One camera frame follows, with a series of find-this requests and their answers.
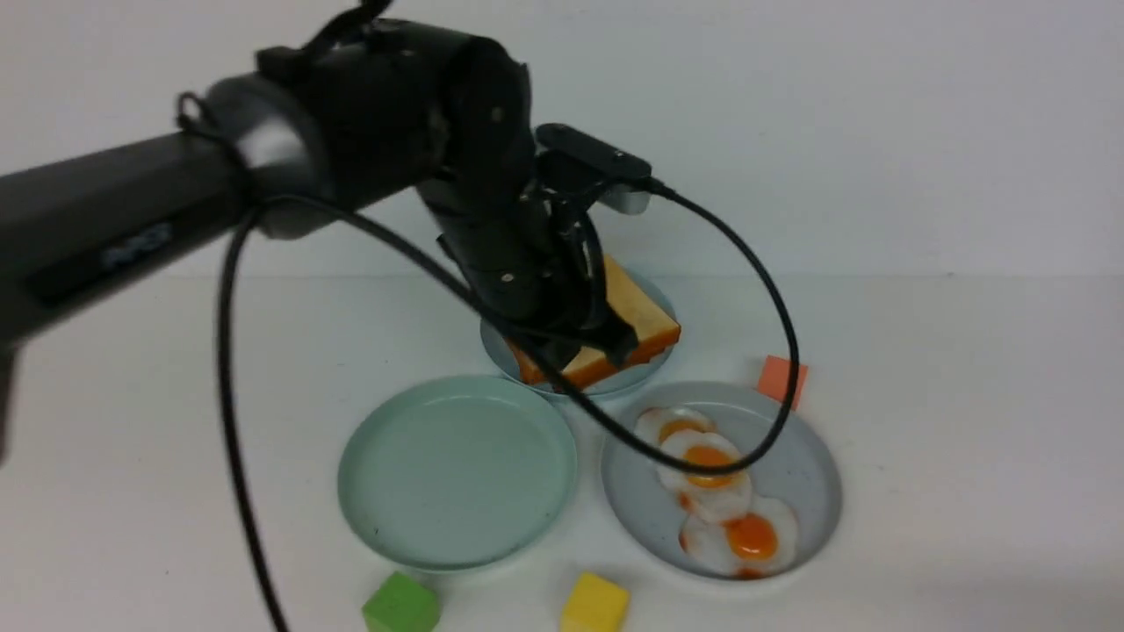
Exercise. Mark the fried egg middle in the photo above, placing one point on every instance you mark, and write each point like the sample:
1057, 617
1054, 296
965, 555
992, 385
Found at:
654, 425

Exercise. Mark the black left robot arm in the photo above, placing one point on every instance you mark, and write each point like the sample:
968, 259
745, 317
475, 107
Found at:
368, 108

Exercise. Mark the fried egg front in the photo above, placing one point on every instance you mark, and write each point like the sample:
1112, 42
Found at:
758, 544

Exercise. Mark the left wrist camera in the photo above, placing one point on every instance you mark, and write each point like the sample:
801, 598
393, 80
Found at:
606, 171

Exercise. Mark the green cube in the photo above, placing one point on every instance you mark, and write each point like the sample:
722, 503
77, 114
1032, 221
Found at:
400, 604

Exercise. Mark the grey egg plate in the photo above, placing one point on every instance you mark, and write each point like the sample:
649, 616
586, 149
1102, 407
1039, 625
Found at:
799, 469

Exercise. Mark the orange cube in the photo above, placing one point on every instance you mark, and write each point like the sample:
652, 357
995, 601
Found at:
774, 378

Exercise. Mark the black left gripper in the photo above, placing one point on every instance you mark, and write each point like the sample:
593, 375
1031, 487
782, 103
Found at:
535, 262

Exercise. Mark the fried egg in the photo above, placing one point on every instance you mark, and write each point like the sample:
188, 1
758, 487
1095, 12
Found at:
654, 425
715, 500
758, 544

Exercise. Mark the fried egg top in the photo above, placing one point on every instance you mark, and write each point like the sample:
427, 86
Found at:
715, 500

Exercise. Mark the mint green plate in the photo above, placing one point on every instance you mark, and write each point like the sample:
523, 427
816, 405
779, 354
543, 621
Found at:
457, 474

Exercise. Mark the light blue bread plate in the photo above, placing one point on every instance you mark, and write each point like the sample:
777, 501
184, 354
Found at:
624, 382

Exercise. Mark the yellow cube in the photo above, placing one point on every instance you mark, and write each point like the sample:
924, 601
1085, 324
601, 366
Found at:
595, 604

